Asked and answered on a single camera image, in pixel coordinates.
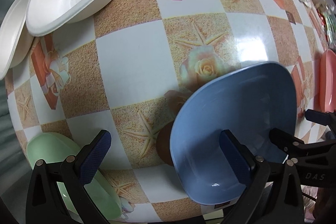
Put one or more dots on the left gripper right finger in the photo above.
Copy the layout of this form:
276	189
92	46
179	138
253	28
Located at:
272	191

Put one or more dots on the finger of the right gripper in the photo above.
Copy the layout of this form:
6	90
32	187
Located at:
325	119
287	143

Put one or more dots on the pink plastic plate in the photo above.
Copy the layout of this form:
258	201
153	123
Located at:
327	87

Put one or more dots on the green curtain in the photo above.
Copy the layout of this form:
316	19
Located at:
15	169

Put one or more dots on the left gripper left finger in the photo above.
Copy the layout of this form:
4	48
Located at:
44	203

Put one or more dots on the checkered patterned tablecloth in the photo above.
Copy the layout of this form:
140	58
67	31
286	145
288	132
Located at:
130	67

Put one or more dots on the blue square plastic plate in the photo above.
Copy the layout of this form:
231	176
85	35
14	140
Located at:
249	103

